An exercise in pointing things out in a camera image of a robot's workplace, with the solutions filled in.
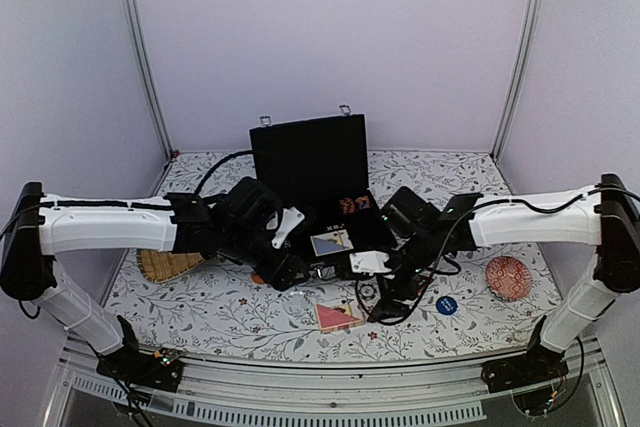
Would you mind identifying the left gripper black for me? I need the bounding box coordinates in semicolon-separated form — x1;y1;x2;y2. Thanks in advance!
219;225;311;292

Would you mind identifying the blue playing card deck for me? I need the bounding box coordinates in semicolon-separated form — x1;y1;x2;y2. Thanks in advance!
310;229;354;257

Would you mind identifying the black poker set case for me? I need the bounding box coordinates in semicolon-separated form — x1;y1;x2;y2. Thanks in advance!
249;114;397;280

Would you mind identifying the red playing card deck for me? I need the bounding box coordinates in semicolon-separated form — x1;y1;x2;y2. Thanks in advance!
314;300;365;334

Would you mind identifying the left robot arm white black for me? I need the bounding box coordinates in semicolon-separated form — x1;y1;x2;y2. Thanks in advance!
1;177;309;381

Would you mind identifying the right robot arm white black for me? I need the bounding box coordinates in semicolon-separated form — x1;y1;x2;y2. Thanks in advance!
369;174;639;383

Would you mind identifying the purple poker chip stack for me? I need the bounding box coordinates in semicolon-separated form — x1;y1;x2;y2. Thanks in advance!
355;195;372;211

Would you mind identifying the blue round dealer button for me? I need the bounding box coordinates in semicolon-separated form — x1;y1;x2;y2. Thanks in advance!
436;296;458;316

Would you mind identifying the clear plastic round lid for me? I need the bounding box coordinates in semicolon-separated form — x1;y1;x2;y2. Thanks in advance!
283;290;313;317

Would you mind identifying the woven bamboo tray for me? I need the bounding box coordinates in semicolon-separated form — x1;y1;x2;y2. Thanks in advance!
136;250;205;284

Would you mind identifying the red patterned bowl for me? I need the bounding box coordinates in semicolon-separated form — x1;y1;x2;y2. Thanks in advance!
485;256;533;301

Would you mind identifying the floral table cloth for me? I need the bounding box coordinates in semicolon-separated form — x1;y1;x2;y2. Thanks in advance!
102;149;571;364

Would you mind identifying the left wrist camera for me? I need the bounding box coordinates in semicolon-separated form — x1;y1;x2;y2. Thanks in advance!
267;207;305;249

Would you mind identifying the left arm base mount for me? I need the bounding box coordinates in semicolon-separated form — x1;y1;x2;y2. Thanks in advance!
96;346;184;393

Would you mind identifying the front aluminium rail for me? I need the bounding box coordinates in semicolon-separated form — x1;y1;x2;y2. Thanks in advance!
43;338;627;426

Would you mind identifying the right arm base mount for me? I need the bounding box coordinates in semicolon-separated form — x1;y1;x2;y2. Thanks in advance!
481;345;569;416

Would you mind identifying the right aluminium frame post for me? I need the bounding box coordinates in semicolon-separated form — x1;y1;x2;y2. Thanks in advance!
491;0;542;164

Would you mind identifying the aluminium frame post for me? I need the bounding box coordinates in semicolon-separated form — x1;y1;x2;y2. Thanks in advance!
122;0;174;161
491;0;542;164

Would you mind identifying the left aluminium frame post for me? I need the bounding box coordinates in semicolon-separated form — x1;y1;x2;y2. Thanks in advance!
122;0;174;161

